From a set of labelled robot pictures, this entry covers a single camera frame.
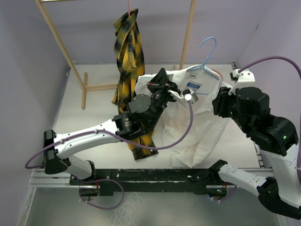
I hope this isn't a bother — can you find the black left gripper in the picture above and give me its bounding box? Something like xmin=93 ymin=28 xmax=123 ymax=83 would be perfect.
xmin=147 ymin=68 xmax=181 ymax=129

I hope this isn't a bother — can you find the white collared shirt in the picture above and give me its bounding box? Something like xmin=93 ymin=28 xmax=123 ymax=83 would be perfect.
xmin=134 ymin=65 xmax=229 ymax=168

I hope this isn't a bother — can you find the yellow plaid flannel shirt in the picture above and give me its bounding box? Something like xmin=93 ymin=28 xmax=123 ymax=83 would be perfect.
xmin=111 ymin=8 xmax=160 ymax=161

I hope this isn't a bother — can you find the light blue wire hanger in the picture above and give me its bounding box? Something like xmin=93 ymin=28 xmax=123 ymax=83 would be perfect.
xmin=186 ymin=37 xmax=222 ymax=81

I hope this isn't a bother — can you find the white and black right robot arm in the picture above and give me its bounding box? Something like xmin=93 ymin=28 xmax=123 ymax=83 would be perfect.
xmin=209 ymin=87 xmax=301 ymax=219

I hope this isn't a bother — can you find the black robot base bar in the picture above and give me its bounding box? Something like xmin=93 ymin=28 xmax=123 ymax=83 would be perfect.
xmin=70 ymin=169 xmax=226 ymax=196

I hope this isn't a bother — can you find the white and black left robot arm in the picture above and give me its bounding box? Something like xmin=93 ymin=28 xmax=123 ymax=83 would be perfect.
xmin=44 ymin=68 xmax=183 ymax=185

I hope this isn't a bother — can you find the pink plastic laundry basket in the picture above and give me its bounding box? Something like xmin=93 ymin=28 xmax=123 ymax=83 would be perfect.
xmin=211 ymin=69 xmax=223 ymax=81

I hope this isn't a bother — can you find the wooden clothes rack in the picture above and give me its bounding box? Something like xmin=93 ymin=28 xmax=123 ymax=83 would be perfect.
xmin=34 ymin=0 xmax=198 ymax=110

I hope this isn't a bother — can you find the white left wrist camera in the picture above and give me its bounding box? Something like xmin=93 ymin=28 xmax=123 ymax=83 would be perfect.
xmin=168 ymin=89 xmax=198 ymax=104

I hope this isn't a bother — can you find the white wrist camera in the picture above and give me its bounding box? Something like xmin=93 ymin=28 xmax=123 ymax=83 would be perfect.
xmin=228 ymin=69 xmax=255 ymax=96
xmin=168 ymin=89 xmax=198 ymax=104

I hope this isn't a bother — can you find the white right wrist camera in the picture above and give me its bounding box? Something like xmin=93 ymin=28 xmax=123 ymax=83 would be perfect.
xmin=228 ymin=69 xmax=255 ymax=96

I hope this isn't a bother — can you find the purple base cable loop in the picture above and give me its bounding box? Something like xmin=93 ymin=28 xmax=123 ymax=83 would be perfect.
xmin=79 ymin=176 xmax=125 ymax=210

